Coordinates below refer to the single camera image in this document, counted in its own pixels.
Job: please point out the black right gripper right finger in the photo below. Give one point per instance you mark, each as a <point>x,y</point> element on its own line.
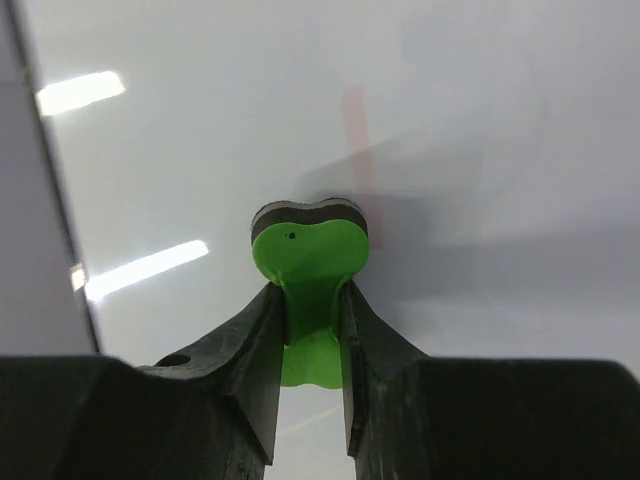
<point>378,372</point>

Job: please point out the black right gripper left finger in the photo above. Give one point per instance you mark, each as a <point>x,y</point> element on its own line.
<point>237,367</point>

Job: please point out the green whiteboard eraser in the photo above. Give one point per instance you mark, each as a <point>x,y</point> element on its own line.
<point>310,251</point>

